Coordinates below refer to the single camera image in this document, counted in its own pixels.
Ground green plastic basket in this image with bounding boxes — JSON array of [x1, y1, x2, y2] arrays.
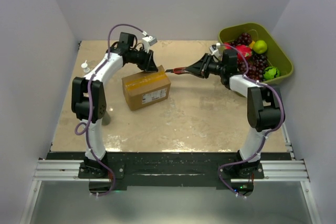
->
[[218, 23, 293, 97]]

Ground yellow fruit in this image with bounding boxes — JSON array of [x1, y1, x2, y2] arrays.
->
[[249, 41, 256, 49]]

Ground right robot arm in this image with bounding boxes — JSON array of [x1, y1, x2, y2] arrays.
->
[[185, 48, 285, 178]]

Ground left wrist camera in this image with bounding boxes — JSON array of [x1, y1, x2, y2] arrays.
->
[[142, 36, 158, 52]]

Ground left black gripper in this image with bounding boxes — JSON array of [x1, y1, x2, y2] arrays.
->
[[129, 47, 158, 72]]

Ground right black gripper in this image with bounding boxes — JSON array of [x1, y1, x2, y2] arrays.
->
[[185, 54, 225, 80]]

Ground red apple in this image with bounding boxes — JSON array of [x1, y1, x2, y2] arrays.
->
[[224, 42, 232, 49]]

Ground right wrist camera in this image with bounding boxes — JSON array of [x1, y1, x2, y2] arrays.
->
[[209, 42, 222, 57]]

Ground cream pump soap bottle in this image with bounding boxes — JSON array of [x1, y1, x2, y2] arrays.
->
[[81, 61, 90, 73]]

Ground dark grape bunch top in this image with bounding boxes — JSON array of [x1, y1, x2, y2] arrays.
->
[[230, 33, 253, 47]]

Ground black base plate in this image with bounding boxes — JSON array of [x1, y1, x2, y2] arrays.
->
[[47, 152, 264, 190]]

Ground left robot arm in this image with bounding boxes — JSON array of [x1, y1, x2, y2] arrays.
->
[[71, 32, 158, 178]]

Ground green apple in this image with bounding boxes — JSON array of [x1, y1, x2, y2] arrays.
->
[[253, 40, 268, 54]]

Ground brown cardboard express box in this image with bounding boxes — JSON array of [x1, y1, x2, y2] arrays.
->
[[122, 66, 171, 111]]

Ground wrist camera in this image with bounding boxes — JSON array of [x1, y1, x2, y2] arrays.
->
[[209, 42, 222, 57], [142, 36, 158, 52]]

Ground aluminium rail frame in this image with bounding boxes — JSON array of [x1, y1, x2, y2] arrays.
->
[[34, 159, 310, 182]]

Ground red black utility knife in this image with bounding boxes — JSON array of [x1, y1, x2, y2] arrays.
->
[[165, 67, 191, 75]]

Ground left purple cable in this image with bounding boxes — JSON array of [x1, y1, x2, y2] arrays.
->
[[75, 24, 149, 161]]

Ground pink dragon fruit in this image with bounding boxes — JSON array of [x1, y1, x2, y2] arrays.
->
[[235, 45, 253, 61]]

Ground grey cylindrical bottle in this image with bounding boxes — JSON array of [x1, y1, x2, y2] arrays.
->
[[102, 112, 111, 126]]

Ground purple grape bunch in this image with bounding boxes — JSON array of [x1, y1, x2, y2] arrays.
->
[[237, 53, 269, 81]]

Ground green striped melon ball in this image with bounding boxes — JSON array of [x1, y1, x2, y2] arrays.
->
[[263, 66, 280, 80]]

